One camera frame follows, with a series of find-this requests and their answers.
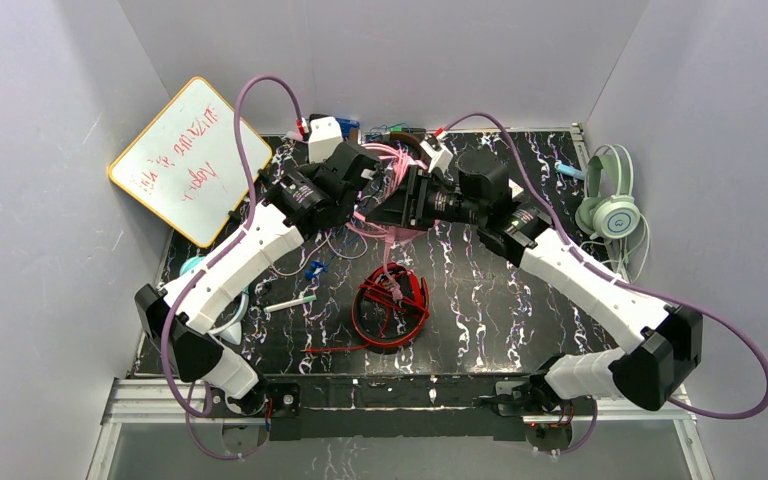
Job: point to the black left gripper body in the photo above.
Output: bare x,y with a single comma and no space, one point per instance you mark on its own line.
355,177

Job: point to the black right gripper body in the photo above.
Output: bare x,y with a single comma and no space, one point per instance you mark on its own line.
409,201

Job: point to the red headphones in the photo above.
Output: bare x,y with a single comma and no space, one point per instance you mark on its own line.
390,307

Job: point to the teal white cat-ear headphones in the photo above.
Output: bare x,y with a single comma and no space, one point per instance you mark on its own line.
228,326

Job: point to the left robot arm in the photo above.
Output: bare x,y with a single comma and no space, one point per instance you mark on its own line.
303,202

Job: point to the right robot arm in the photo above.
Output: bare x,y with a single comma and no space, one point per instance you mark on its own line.
658,346

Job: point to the brown headphones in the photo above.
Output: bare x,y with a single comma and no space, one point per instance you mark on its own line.
402,138

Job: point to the mint green headphones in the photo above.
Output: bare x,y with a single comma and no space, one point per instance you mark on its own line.
608,213

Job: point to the blue black tool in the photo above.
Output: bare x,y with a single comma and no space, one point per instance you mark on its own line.
347,124

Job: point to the light blue pen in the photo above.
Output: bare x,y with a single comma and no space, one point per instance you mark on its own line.
570,171

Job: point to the white green marker pen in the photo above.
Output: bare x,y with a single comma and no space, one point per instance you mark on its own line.
289,303

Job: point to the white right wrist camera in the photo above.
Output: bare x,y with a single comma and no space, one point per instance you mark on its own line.
439,155

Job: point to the white board yellow frame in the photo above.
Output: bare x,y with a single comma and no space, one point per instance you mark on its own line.
184,166

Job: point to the black table front rail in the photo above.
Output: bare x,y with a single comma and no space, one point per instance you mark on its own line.
503,407

